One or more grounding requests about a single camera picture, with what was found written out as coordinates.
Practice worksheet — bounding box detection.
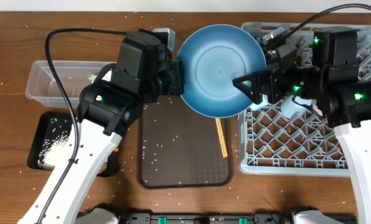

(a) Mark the light blue rice bowl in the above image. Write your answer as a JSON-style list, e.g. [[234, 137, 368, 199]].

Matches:
[[250, 95, 269, 111]]

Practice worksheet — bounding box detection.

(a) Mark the light blue cup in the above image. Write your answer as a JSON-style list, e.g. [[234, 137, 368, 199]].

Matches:
[[280, 95, 312, 119]]

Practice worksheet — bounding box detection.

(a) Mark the blue plate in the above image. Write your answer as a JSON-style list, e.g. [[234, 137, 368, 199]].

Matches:
[[176, 24, 266, 118]]

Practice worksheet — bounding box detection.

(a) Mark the white tissue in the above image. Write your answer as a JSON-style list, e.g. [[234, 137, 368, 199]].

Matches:
[[102, 71, 112, 82]]

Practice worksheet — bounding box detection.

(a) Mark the yellow snack wrapper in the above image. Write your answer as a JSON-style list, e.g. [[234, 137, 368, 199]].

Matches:
[[88, 74, 97, 83]]

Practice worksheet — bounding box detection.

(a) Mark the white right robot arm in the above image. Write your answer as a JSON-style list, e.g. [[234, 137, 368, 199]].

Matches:
[[233, 26, 371, 223]]

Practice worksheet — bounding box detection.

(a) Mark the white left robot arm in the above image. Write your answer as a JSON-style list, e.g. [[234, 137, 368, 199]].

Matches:
[[21, 28, 185, 223]]

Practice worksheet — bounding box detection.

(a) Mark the brown serving tray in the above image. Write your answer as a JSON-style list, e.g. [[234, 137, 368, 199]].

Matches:
[[137, 95, 233, 189]]

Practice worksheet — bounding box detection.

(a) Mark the clear plastic bin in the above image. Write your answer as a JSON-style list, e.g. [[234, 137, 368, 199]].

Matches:
[[25, 60, 117, 109]]

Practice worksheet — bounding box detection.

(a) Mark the white rice pile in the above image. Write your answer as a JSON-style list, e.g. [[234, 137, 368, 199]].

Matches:
[[37, 118, 72, 170]]

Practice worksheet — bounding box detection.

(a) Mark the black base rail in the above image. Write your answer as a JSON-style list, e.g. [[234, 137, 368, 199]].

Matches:
[[76, 203, 359, 224]]

